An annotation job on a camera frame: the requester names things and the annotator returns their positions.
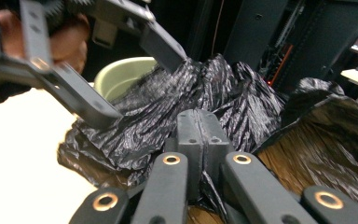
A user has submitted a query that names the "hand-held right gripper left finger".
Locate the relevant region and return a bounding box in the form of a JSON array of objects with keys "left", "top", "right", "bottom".
[{"left": 163, "top": 108, "right": 205, "bottom": 201}]

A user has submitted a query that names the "dark equipment rack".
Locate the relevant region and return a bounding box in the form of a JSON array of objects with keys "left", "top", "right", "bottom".
[{"left": 186, "top": 0, "right": 358, "bottom": 92}]

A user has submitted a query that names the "black plastic garbage bag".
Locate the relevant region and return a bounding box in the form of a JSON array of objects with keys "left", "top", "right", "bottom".
[{"left": 57, "top": 53, "right": 358, "bottom": 224}]

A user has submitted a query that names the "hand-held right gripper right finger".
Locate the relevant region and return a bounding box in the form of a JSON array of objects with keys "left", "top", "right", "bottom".
[{"left": 202, "top": 109, "right": 233, "bottom": 185}]

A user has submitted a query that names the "green plastic trash bin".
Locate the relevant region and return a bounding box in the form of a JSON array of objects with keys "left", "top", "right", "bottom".
[{"left": 93, "top": 56, "right": 158, "bottom": 103}]

